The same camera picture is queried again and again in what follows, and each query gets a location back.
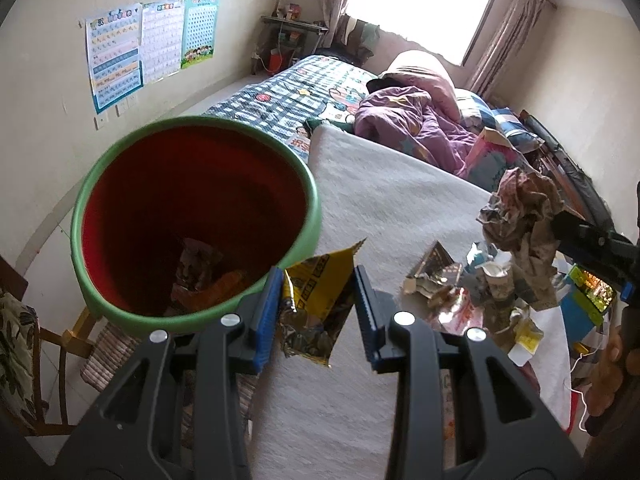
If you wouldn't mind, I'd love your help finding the red bin with green rim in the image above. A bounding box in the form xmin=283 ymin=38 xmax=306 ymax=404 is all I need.
xmin=70 ymin=116 xmax=323 ymax=336

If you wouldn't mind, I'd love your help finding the person's right hand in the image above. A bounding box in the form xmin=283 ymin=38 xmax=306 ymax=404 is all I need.
xmin=585 ymin=327 xmax=626 ymax=418

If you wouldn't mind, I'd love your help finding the blue silver wrapper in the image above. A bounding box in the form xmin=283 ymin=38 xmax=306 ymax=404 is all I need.
xmin=467 ymin=242 xmax=501 ymax=268

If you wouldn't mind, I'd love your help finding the pink pillow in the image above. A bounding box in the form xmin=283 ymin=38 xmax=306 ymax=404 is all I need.
xmin=382 ymin=50 xmax=458 ymax=121

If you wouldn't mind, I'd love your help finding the purple quilt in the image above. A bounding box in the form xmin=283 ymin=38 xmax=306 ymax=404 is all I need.
xmin=354 ymin=85 xmax=481 ymax=176

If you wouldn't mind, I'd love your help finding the cluttered metal shelf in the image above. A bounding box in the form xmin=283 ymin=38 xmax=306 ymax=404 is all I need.
xmin=260 ymin=2 xmax=331 ymax=76

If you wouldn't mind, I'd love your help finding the striped stool cushion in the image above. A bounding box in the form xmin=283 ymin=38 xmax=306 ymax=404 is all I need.
xmin=80 ymin=322 xmax=261 ymax=451

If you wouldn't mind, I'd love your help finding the blue checked pillow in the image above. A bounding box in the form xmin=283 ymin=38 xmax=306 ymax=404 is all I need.
xmin=457 ymin=90 xmax=541 ymax=153

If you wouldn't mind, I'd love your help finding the bright blue box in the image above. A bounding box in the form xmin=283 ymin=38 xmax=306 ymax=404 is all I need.
xmin=560 ymin=280 xmax=608 ymax=343

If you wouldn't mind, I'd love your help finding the yellow snack wrapper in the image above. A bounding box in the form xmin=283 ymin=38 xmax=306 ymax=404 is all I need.
xmin=277 ymin=237 xmax=368 ymax=368

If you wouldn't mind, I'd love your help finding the white wall chart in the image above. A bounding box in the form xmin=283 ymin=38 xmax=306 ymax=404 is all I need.
xmin=141 ymin=1 xmax=190 ymax=85

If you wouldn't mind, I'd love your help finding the orange wrapper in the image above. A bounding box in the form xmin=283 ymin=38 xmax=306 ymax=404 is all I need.
xmin=172 ymin=270 xmax=251 ymax=313

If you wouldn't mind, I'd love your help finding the yellow white carton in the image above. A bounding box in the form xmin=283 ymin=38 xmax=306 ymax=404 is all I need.
xmin=507 ymin=305 xmax=546 ymax=366

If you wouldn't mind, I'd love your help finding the dark green cloth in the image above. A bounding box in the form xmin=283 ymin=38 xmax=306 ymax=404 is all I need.
xmin=345 ymin=20 xmax=381 ymax=58

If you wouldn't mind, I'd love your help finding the teal cartoon wall chart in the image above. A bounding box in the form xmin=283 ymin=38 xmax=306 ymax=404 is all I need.
xmin=184 ymin=0 xmax=220 ymax=70

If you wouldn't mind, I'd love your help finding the clear bottle striped label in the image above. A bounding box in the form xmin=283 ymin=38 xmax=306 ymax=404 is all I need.
xmin=481 ymin=252 xmax=516 ymax=303

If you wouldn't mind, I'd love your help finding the red white wrapper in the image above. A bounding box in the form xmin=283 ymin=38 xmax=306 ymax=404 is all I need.
xmin=427 ymin=287 xmax=488 ymax=341

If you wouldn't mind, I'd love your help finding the patterned curtain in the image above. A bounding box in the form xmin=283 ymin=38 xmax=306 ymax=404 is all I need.
xmin=317 ymin=0 xmax=361 ymax=48
xmin=467 ymin=0 xmax=548 ymax=101

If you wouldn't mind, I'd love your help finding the pink cardboard box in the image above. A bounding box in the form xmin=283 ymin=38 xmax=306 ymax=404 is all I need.
xmin=465 ymin=127 xmax=516 ymax=191

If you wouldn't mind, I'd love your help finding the brown snack package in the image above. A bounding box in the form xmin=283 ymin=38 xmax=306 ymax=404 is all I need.
xmin=405 ymin=240 xmax=466 ymax=296

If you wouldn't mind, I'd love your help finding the dark wooden chair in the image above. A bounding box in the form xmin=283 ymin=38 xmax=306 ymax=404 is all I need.
xmin=0 ymin=255 xmax=96 ymax=436

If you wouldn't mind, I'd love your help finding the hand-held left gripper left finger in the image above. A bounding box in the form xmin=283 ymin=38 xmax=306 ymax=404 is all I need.
xmin=55 ymin=266 xmax=286 ymax=480

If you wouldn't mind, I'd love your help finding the floral seat cushion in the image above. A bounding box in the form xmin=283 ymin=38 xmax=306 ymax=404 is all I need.
xmin=0 ymin=292 xmax=41 ymax=421

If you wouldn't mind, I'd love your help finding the checkered cartoon bed blanket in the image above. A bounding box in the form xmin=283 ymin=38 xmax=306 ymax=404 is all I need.
xmin=205 ymin=55 xmax=381 ymax=148

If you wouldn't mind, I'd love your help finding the brown paper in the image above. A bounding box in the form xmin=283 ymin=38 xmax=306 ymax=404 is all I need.
xmin=477 ymin=166 xmax=566 ymax=311

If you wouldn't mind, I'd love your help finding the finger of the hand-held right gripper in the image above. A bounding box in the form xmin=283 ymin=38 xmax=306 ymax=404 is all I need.
xmin=550 ymin=210 xmax=596 ymax=266

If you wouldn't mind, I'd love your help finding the long black bag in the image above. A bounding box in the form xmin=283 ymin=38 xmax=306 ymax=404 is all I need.
xmin=520 ymin=110 xmax=613 ymax=231

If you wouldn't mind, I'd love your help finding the silver printed wrapper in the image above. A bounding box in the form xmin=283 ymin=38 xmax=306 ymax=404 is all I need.
xmin=172 ymin=237 xmax=223 ymax=291

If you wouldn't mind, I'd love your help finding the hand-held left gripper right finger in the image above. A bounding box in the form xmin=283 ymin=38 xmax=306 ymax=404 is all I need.
xmin=352 ymin=265 xmax=586 ymax=480

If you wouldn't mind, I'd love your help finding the bright window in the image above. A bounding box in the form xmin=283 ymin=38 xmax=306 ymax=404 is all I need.
xmin=345 ymin=0 xmax=506 ymax=66

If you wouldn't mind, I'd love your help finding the green printed packet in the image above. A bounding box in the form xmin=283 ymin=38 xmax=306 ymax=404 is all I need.
xmin=567 ymin=265 xmax=616 ymax=311

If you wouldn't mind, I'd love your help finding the blue striped wall chart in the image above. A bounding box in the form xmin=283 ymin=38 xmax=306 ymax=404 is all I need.
xmin=85 ymin=2 xmax=145 ymax=115

